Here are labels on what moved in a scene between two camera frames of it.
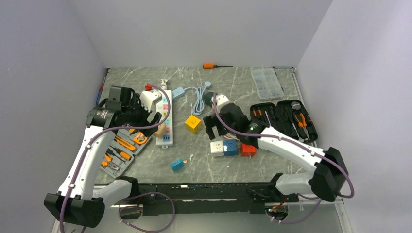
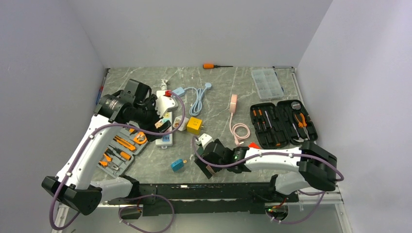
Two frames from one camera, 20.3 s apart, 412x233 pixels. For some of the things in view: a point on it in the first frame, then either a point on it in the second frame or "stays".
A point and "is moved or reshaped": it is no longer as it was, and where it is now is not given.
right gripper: (210, 121) to (206, 158)
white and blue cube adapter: (216, 149) is moved or reshaped
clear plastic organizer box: (266, 83) stays
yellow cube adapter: (193, 124) stays
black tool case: (291, 116) stays
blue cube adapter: (178, 165) stays
